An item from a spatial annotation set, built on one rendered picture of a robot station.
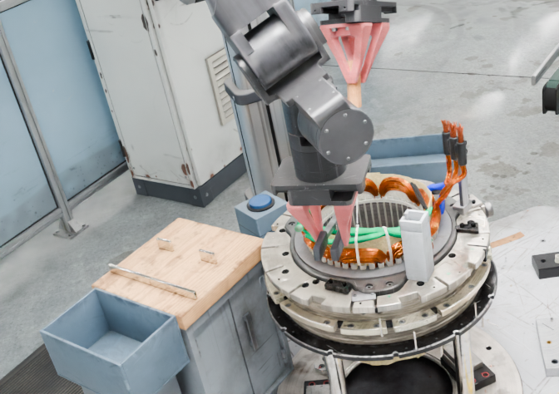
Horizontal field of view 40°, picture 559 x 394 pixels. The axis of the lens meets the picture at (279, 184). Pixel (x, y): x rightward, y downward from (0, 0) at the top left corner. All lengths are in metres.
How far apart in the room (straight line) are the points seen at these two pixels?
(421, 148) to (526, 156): 2.13
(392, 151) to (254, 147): 0.26
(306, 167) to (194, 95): 2.56
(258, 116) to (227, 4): 0.72
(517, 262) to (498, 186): 1.78
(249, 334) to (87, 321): 0.25
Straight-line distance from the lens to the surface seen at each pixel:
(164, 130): 3.41
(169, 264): 1.18
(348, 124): 0.72
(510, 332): 1.39
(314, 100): 0.73
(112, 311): 1.19
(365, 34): 0.95
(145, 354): 1.06
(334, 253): 0.86
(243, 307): 1.19
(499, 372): 1.29
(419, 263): 0.97
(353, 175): 0.83
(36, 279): 3.41
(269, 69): 0.75
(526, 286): 1.49
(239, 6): 0.75
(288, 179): 0.84
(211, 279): 1.12
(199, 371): 1.14
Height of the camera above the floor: 1.69
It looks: 28 degrees down
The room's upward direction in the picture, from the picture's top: 12 degrees counter-clockwise
